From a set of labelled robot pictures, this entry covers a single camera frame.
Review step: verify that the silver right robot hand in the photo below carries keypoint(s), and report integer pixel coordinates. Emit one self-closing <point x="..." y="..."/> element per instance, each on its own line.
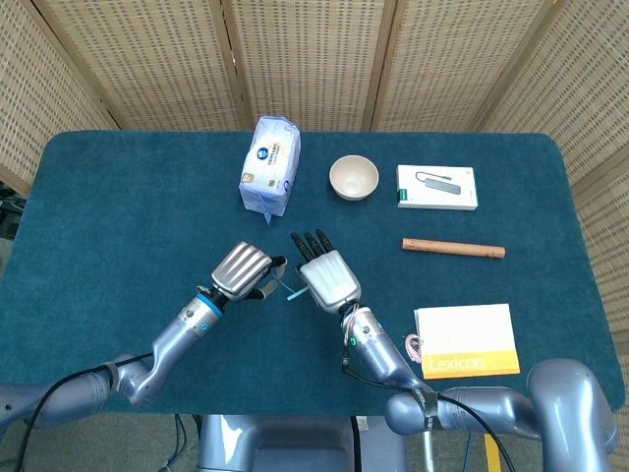
<point x="329" y="280"/>

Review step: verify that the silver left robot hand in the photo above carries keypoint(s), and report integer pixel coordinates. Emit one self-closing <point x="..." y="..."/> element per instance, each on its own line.
<point x="241" y="270"/>

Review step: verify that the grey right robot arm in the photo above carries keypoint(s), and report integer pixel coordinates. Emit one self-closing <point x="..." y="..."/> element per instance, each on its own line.
<point x="383" y="354"/>

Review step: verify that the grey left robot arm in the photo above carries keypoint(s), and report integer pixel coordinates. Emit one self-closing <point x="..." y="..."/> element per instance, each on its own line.
<point x="182" y="329"/>

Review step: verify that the beige bowl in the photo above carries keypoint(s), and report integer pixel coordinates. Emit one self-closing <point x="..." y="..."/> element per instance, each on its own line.
<point x="354" y="179"/>

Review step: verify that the white blue tissue pack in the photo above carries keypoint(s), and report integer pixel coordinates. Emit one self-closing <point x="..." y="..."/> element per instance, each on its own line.
<point x="270" y="162"/>

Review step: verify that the brown wooden rod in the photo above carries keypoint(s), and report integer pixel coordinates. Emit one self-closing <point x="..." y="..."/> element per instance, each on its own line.
<point x="452" y="248"/>

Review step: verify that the teal tablecloth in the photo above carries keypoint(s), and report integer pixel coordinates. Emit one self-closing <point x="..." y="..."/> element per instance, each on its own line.
<point x="123" y="221"/>

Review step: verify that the white flat product box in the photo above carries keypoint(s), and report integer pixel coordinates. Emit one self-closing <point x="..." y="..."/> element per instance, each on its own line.
<point x="437" y="192"/>

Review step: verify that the white yellow Lexicon book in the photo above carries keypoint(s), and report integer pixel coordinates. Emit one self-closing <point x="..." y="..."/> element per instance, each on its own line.
<point x="467" y="334"/>

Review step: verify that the grey robot torso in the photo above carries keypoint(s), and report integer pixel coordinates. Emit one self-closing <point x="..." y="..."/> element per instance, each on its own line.
<point x="275" y="442"/>

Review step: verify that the woven wooden folding screen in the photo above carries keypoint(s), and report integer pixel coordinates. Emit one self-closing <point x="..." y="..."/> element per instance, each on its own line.
<point x="314" y="59"/>

